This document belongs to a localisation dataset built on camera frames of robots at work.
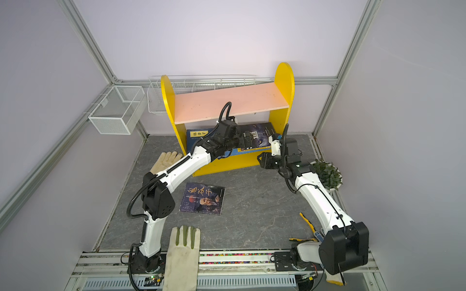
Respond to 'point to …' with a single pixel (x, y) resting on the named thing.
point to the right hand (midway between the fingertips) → (262, 158)
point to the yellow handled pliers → (318, 236)
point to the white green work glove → (182, 259)
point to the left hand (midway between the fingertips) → (247, 138)
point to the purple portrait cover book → (201, 198)
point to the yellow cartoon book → (255, 151)
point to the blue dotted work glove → (335, 279)
